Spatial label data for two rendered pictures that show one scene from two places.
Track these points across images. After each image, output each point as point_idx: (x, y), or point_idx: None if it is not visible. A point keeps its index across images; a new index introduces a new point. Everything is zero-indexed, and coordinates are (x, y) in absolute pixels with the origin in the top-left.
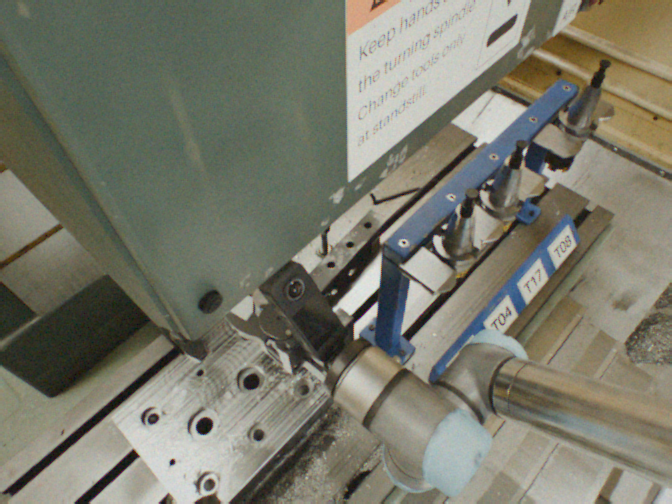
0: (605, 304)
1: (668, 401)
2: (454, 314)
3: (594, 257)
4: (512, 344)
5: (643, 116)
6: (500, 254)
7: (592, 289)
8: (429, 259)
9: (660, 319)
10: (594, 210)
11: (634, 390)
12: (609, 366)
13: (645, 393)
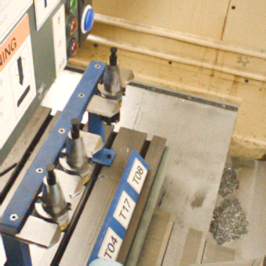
0: (186, 206)
1: (205, 264)
2: (75, 257)
3: (164, 174)
4: (113, 264)
5: (162, 63)
6: (95, 196)
7: (173, 198)
8: (37, 223)
9: (227, 204)
10: (152, 140)
11: (188, 265)
12: (204, 253)
13: (194, 264)
